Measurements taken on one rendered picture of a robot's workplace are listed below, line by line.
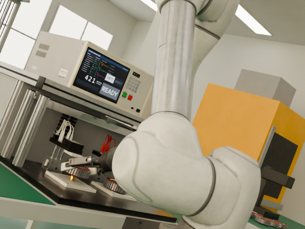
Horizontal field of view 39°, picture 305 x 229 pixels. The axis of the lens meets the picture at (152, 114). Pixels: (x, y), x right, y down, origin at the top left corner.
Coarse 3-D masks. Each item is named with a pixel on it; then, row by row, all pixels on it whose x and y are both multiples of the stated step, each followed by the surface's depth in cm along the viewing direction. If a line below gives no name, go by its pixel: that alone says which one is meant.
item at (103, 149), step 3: (108, 135) 198; (105, 138) 196; (108, 138) 199; (111, 138) 197; (108, 141) 193; (114, 141) 197; (114, 144) 197; (102, 147) 196; (105, 147) 193; (108, 147) 194; (102, 150) 195; (105, 150) 193; (108, 150) 194; (102, 153) 193
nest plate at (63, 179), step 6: (48, 174) 167; (54, 174) 166; (60, 174) 171; (60, 180) 161; (66, 180) 164; (78, 180) 174; (66, 186) 158; (72, 186) 160; (78, 186) 162; (84, 186) 167
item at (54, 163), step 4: (48, 156) 176; (44, 160) 177; (52, 160) 175; (56, 160) 176; (60, 160) 178; (48, 164) 175; (52, 164) 175; (56, 164) 177; (60, 164) 178; (44, 168) 176; (48, 168) 174; (52, 168) 176; (56, 168) 177; (60, 168) 178; (56, 172) 178; (60, 172) 179
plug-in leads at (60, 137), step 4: (64, 120) 179; (64, 124) 179; (68, 124) 180; (60, 128) 179; (64, 128) 176; (64, 132) 176; (68, 132) 181; (72, 132) 179; (56, 136) 179; (60, 136) 178; (68, 136) 177; (72, 136) 179; (60, 140) 176
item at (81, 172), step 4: (76, 168) 163; (80, 168) 164; (84, 168) 171; (68, 172) 163; (72, 172) 163; (76, 172) 164; (80, 172) 163; (84, 172) 164; (88, 172) 166; (76, 176) 164; (80, 176) 164; (84, 176) 165; (88, 176) 167
